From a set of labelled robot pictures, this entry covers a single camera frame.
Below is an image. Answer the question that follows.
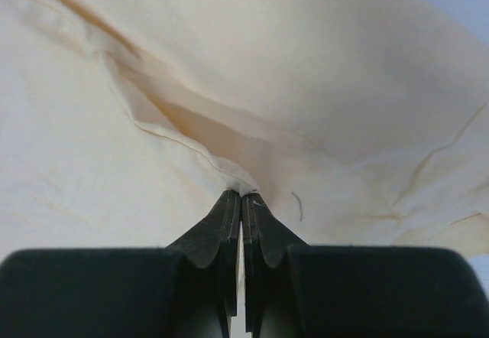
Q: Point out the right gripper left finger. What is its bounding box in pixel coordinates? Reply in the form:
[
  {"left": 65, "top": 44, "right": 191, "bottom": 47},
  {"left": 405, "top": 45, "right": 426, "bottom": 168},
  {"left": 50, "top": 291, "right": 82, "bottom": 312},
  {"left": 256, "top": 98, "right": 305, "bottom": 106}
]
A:
[{"left": 168, "top": 190, "right": 241, "bottom": 337}]

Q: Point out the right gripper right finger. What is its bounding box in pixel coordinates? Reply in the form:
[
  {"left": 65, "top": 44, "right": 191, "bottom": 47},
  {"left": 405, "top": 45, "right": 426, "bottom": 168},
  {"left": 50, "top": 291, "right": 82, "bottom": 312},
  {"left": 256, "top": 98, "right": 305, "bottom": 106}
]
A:
[{"left": 241, "top": 193, "right": 306, "bottom": 337}]

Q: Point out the cream yellow t shirt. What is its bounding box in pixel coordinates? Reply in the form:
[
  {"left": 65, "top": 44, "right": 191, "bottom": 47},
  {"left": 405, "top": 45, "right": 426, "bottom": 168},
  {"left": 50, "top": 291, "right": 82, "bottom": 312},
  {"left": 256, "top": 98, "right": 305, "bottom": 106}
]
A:
[{"left": 1, "top": 0, "right": 488, "bottom": 258}]

